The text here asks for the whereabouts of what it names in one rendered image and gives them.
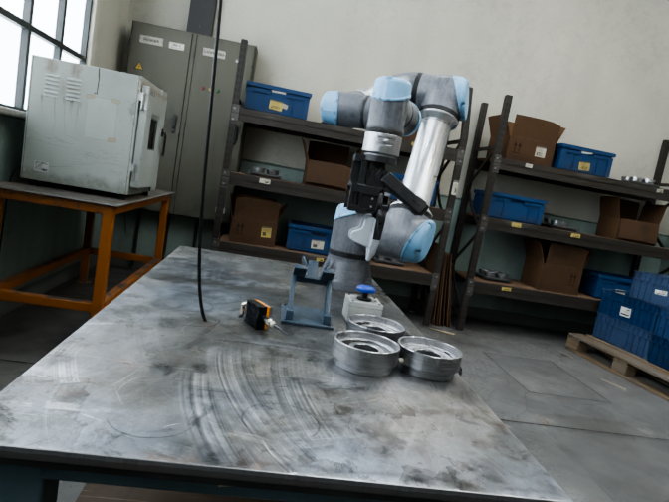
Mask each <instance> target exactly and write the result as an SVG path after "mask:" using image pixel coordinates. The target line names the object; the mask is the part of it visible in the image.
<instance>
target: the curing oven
mask: <svg viewBox="0 0 669 502"><path fill-rule="evenodd" d="M166 105H167V92H165V91H164V90H161V89H160V88H158V87H157V86H156V85H154V84H153V83H151V82H150V81H149V80H147V79H146V78H144V77H142V76H137V75H133V74H128V73H124V72H119V71H113V70H108V69H103V68H98V67H93V66H88V65H83V64H78V63H72V62H67V61H62V60H57V59H52V58H47V57H42V56H37V55H32V60H31V70H30V81H29V91H28V101H27V110H26V121H25V131H24V141H23V151H22V162H21V172H20V177H22V178H28V179H30V180H29V184H30V185H37V180H40V181H46V182H52V183H58V184H64V185H70V186H76V187H82V188H88V189H94V190H100V191H106V192H112V193H118V199H120V200H125V196H126V195H130V194H136V193H141V192H142V195H148V191H155V186H156V181H157V174H158V166H159V159H160V155H161V156H164V151H165V144H166V133H165V131H164V129H163V128H164V122H165V115H166ZM163 136H164V142H163V149H162V150H161V143H162V137H163ZM161 153H162V154H161Z"/></svg>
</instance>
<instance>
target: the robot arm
mask: <svg viewBox="0 0 669 502"><path fill-rule="evenodd" d="M468 106H469V82H468V80H467V79H466V78H465V77H459V76H454V75H441V74H431V73H420V72H407V73H401V74H396V75H392V76H382V77H378V78H377V79H376V80H375V83H374V85H371V86H367V87H364V88H360V89H357V90H353V91H349V92H340V91H328V92H326V93H325V94H324V95H323V97H322V101H321V106H320V114H321V118H322V121H323V122H324V123H325V124H328V125H333V126H346V127H353V128H360V129H365V135H364V141H363V147H362V151H363V152H364V154H357V153H356V154H354V155H353V161H352V167H351V172H350V178H349V183H348V184H347V190H346V195H345V201H344V203H342V204H340V205H339V206H338V207H337V209H336V213H335V217H334V227H333V233H332V238H331V244H330V250H329V255H328V257H327V259H326V261H325V263H324V265H323V267H322V269H321V271H320V273H319V275H318V276H319V277H321V275H322V272H323V269H324V267H325V265H326V264H327V263H328V261H329V260H331V261H330V264H329V265H328V267H327V269H330V270H335V275H334V278H333V284H332V289H335V290H339V291H344V292H350V293H362V292H359V291H357V290H356V287H357V286H358V285H368V286H372V278H371V270H370V259H371V258H372V257H373V256H374V254H375V255H380V256H384V257H389V258H393V259H397V260H401V261H403V262H405V261H407V262H413V263H418V262H420V261H422V260H423V259H424V258H425V256H426V255H427V253H428V251H429V249H430V247H431V244H432V242H433V239H434V234H435V230H436V224H435V222H434V221H433V220H432V217H433V215H432V213H431V212H430V210H429V206H430V202H431V199H432V195H433V191H434V188H435V184H436V181H437V177H438V173H439V170H440V166H441V163H442V159H443V156H444V152H445V148H446V145H447V141H448V138H449V134H450V131H451V130H453V129H455V128H456V127H457V126H458V123H459V121H460V122H461V121H464V120H465V119H466V117H467V113H468ZM416 132H417V136H416V139H415V142H414V146H413V148H412V152H411V155H410V159H409V162H408V165H407V169H406V172H405V176H404V179H403V182H401V181H400V180H399V179H397V178H396V177H395V176H394V175H393V174H392V173H391V172H390V171H387V172H385V166H386V165H392V166H396V162H397V159H396V158H398V157H399V153H400V147H401V142H402V137H403V136H410V135H413V134H414V133H416ZM375 165H376V167H375V168H374V169H375V171H374V170H373V167H374V166H375ZM349 190H350V194H349V199H348V202H346V200H347V195H348V191H349ZM389 192H390V193H391V194H393V195H394V196H395V197H396V198H397V201H395V202H393V203H391V204H390V206H389V202H390V193H389ZM388 208H389V210H388ZM387 211H388V212H387Z"/></svg>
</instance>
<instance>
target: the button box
mask: <svg viewBox="0 0 669 502"><path fill-rule="evenodd" d="M382 311H383V305H382V304H381V303H380V302H379V300H378V299H377V298H372V297H367V299H365V298H362V296H359V295H353V294H345V298H344V303H343V309H342V314H343V316H344V318H345V320H346V322H347V319H348V317H349V316H350V315H355V314H366V315H373V316H379V317H381V316H382Z"/></svg>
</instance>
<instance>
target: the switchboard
mask: <svg viewBox="0 0 669 502"><path fill-rule="evenodd" d="M216 6H217V0H190V7H189V15H188V22H187V30H186V31H182V30H177V29H172V28H167V27H163V26H158V25H153V24H148V23H143V22H139V21H134V20H132V26H131V35H130V38H129V51H128V60H127V68H126V72H127V73H128V74H133V75H137V76H142V77H144V78H146V79H147V80H149V81H150V82H151V83H153V84H154V85H156V86H157V87H158V88H160V89H161V90H164V91H165V92H167V105H166V115H165V122H164V128H163V129H164V131H165V133H166V144H165V151H164V156H161V155H160V159H159V166H158V174H157V181H156V187H155V189H160V190H166V191H172V192H175V193H173V194H170V200H169V207H168V214H167V222H166V229H165V237H164V244H163V251H162V259H161V261H162V260H163V259H164V258H165V251H166V244H167V236H168V230H169V222H170V216H171V215H176V216H182V217H188V218H195V219H196V223H195V230H194V237H193V244H192V247H194V248H195V245H196V238H197V233H198V232H197V231H198V224H199V216H200V202H201V189H202V177H203V165H204V154H205V143H206V133H207V122H208V111H209V101H210V90H211V79H212V69H213V58H214V47H215V37H212V35H213V27H214V20H215V13H216ZM240 45H241V43H239V42H234V41H230V40H225V39H220V38H219V45H218V56H217V67H216V77H215V88H214V98H213V109H212V120H211V130H210V140H209V151H208V162H207V173H206V185H205V198H204V211H203V220H207V221H213V222H214V221H215V214H216V207H217V200H218V194H219V187H220V180H221V173H222V166H223V160H224V153H225V146H226V139H227V132H228V126H229V120H230V113H231V106H232V99H233V93H234V86H235V79H236V72H237V65H238V59H239V52H240ZM257 56H258V48H257V46H254V45H249V44H248V48H247V54H246V61H245V68H244V75H243V81H242V88H241V95H240V100H241V104H239V105H240V108H244V106H245V99H246V92H247V89H246V83H247V80H248V81H253V82H254V75H255V69H256V62H257ZM244 109H245V108H244ZM245 134H246V123H245V122H240V121H238V122H237V123H236V127H235V134H234V141H233V148H232V154H231V161H230V168H229V169H230V171H234V172H240V167H241V160H242V154H243V147H244V141H245ZM161 154H162V153H161ZM237 187H238V186H236V185H230V184H228V188H226V195H225V201H224V208H223V215H222V222H221V223H225V224H230V223H231V206H230V193H231V200H232V209H233V210H234V204H235V197H236V193H237ZM160 208H161V202H157V203H154V204H150V205H146V206H143V207H139V208H136V209H138V210H137V211H138V214H137V222H136V230H135V238H134V245H133V251H132V252H133V253H134V254H136V250H137V249H136V247H137V240H138V232H139V225H140V216H141V211H142V210H145V211H151V212H158V213H160Z"/></svg>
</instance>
